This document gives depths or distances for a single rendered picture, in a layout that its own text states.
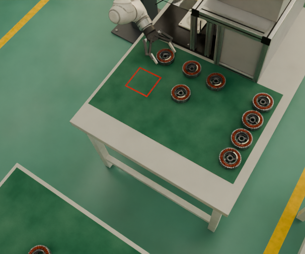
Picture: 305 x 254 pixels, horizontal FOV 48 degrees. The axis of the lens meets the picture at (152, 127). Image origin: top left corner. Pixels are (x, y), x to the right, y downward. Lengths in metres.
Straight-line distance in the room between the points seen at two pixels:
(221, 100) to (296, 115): 1.05
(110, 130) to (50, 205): 0.50
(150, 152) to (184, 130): 0.23
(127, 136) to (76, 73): 1.40
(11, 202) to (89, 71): 1.58
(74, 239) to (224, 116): 1.01
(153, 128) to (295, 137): 1.30
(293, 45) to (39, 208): 1.73
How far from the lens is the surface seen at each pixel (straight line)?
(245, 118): 1.89
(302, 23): 2.42
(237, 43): 1.92
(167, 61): 2.08
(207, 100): 1.97
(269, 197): 2.59
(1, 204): 1.97
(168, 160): 1.80
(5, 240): 1.91
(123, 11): 1.97
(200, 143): 1.84
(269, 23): 1.85
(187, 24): 2.27
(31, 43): 3.55
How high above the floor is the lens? 2.42
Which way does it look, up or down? 62 degrees down
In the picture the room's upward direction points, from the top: 11 degrees counter-clockwise
